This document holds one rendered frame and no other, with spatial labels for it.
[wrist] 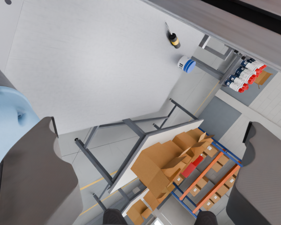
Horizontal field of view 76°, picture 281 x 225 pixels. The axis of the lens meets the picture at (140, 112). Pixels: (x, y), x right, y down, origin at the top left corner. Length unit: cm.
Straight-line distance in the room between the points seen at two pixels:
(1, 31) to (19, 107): 22
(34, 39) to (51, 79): 12
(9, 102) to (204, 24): 18
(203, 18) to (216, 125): 772
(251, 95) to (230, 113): 94
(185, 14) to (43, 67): 40
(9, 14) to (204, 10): 30
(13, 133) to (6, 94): 4
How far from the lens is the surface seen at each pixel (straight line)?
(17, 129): 19
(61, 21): 49
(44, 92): 56
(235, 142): 790
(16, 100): 20
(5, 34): 39
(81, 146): 229
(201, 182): 779
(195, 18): 18
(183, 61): 101
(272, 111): 778
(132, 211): 432
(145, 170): 181
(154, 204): 472
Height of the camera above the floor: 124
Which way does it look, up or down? 24 degrees down
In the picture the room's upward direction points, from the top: 131 degrees clockwise
